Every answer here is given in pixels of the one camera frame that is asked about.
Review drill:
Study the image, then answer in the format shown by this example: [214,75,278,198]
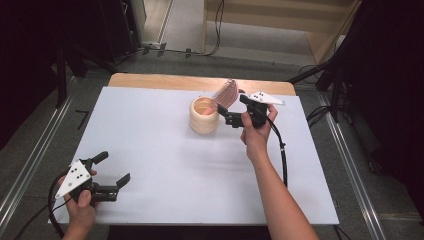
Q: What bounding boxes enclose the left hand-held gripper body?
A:
[54,157,120,205]

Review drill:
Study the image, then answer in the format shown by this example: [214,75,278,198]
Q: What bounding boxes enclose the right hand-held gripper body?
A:
[224,90,286,130]

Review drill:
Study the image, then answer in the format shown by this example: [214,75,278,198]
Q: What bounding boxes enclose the pink hairbrush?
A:
[201,78,240,116]

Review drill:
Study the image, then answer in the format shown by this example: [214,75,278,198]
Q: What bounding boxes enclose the beige ribbed cup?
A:
[188,96,221,136]

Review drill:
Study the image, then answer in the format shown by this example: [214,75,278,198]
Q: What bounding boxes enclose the person's right hand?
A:
[239,103,279,162]

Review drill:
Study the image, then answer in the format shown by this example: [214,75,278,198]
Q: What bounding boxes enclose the person's left hand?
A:
[57,169,99,234]

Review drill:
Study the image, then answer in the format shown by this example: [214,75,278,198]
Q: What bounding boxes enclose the white board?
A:
[48,86,340,226]

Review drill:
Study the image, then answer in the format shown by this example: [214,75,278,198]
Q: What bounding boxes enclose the wooden table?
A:
[108,72,297,97]

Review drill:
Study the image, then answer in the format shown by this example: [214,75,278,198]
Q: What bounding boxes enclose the black tripod stand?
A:
[288,58,348,124]
[54,41,118,109]

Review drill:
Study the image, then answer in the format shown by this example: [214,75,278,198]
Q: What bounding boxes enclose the dark cabinet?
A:
[98,0,142,64]

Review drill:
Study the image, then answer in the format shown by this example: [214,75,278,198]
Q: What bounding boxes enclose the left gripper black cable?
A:
[13,170,69,240]

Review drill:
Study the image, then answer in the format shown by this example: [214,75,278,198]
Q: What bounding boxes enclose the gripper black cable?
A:
[13,170,69,240]
[265,115,289,188]

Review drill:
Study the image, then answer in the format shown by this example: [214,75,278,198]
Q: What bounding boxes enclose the metal floor rail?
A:
[317,91,388,240]
[0,77,78,228]

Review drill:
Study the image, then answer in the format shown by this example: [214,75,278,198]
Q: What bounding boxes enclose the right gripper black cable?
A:
[265,115,289,188]

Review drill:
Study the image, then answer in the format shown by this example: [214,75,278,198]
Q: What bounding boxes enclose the black floor cables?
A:
[305,105,334,128]

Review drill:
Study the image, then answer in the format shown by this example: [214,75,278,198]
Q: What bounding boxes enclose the hanging black cable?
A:
[203,0,225,57]

